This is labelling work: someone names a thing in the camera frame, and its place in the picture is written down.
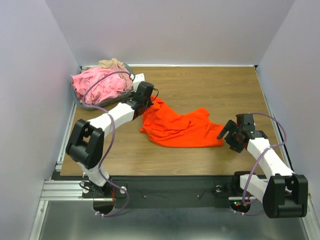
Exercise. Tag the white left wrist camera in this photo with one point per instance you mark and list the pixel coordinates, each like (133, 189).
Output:
(138, 78)

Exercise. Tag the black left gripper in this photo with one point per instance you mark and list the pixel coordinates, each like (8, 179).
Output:
(150, 103)

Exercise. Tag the aluminium frame rail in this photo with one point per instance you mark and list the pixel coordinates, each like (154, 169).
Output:
(61, 190)

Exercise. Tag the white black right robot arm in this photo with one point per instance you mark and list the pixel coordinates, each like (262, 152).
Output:
(282, 192)

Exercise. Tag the pink t shirt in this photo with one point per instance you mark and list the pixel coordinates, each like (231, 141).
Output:
(98, 84)

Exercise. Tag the orange t shirt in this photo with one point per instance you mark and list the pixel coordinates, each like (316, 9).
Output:
(166, 128)

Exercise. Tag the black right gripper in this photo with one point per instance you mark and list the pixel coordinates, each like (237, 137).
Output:
(231, 136)

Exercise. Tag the beige t shirt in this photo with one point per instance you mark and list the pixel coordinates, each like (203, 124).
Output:
(116, 65)

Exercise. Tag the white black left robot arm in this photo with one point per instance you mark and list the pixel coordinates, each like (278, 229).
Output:
(91, 140)

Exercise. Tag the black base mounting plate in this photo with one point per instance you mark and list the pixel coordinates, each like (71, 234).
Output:
(165, 192)

